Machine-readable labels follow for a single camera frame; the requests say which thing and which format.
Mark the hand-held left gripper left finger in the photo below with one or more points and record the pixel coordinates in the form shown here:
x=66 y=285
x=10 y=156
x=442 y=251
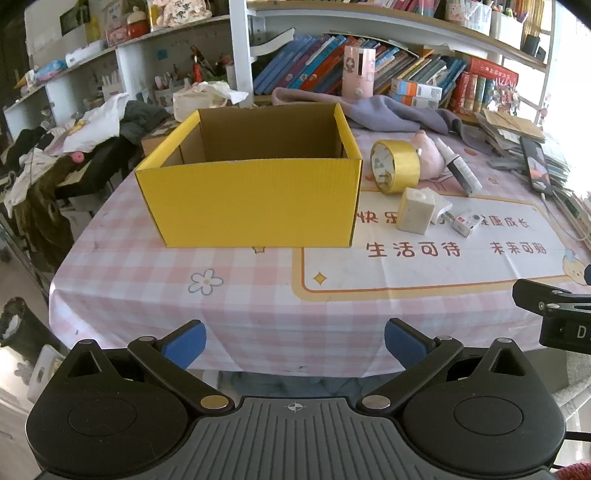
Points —
x=187 y=345

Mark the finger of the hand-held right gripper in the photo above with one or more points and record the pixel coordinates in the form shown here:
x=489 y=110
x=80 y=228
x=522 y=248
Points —
x=535 y=295
x=588 y=274

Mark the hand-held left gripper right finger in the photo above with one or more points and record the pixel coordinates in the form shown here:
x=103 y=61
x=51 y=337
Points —
x=405 y=344

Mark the yellow cardboard box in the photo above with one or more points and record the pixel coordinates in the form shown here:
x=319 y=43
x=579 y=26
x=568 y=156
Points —
x=254 y=203

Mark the pink plush toy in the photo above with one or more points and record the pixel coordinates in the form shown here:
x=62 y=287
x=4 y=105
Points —
x=431 y=157

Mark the gold tape roll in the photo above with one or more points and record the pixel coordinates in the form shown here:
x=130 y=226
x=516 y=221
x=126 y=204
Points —
x=407 y=161

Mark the white fuzzy clothing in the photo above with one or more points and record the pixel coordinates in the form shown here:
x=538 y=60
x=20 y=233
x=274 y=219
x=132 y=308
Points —
x=572 y=383

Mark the pink checked tablecloth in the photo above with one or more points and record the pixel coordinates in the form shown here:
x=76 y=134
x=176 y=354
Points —
x=254 y=300

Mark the small white red-label box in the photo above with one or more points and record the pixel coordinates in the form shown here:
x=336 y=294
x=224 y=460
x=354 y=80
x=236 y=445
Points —
x=466 y=224

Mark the black smartphone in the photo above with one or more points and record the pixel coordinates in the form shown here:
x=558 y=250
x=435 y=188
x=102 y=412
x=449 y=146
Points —
x=535 y=166

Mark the white cube plug adapter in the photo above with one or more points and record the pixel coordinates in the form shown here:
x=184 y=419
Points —
x=415 y=212

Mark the white dropper bottle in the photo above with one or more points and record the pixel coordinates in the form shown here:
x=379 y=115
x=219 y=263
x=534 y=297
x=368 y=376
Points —
x=461 y=173

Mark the white carrier bag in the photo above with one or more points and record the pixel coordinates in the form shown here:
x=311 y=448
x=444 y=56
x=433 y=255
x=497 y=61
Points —
x=44 y=374

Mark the pile of booklets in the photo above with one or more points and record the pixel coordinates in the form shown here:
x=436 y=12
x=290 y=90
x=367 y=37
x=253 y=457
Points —
x=508 y=131

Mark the black trash bin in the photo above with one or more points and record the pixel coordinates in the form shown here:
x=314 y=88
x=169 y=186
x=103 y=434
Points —
x=14 y=323

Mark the pile of clothes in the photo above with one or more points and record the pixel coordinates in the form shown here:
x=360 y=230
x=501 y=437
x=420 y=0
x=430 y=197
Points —
x=41 y=194

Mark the red book set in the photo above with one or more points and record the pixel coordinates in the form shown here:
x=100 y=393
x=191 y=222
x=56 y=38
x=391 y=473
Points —
x=466 y=90

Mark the orange blue white carton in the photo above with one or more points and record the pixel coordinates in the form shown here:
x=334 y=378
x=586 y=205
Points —
x=415 y=87
x=421 y=102

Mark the dark grey garment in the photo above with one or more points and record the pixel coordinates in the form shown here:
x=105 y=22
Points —
x=145 y=120

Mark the lilac cloth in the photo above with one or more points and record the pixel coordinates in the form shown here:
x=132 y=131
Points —
x=392 y=113

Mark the white printed garment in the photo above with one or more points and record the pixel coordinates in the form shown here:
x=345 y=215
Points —
x=99 y=122

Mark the crumpled white bag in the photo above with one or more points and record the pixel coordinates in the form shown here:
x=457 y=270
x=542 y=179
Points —
x=203 y=99

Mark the white pen holder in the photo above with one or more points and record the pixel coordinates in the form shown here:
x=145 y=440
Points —
x=505 y=23

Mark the white bookshelf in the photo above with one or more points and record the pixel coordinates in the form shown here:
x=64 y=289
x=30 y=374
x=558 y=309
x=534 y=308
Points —
x=240 y=46

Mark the row of slim colourful books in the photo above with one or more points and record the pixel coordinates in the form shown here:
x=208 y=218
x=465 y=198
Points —
x=397 y=5

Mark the red white plush figure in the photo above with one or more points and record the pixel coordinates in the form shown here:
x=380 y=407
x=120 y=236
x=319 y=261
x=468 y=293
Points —
x=137 y=23

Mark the floral plush toy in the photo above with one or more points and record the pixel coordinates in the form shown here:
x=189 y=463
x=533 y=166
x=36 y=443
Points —
x=180 y=11

